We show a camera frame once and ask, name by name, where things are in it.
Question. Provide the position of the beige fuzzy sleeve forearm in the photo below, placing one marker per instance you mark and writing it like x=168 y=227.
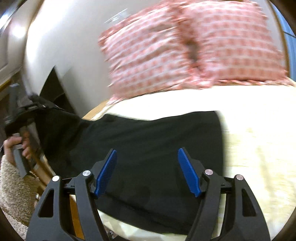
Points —
x=17 y=194

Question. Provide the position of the pink polka-dot pillow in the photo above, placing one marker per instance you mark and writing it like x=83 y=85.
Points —
x=146 y=53
x=234 y=45

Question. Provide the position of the right pink polka-dot pillow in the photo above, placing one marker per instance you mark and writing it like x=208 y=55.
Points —
x=234 y=45

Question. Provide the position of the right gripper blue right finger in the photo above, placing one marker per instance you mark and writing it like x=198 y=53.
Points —
x=243 y=217

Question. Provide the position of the left pink polka-dot pillow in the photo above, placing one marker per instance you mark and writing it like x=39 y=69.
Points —
x=146 y=53

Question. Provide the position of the dark wooden side furniture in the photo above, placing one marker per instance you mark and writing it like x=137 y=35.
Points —
x=53 y=91

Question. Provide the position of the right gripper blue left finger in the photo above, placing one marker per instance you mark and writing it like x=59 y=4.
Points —
x=51 y=219

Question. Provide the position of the person's left hand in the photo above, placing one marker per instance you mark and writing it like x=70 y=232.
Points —
x=13 y=141

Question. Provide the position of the black pants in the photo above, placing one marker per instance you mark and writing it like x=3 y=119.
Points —
x=147 y=188

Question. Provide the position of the cream patterned bedsheet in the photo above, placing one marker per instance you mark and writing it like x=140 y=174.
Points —
x=258 y=123

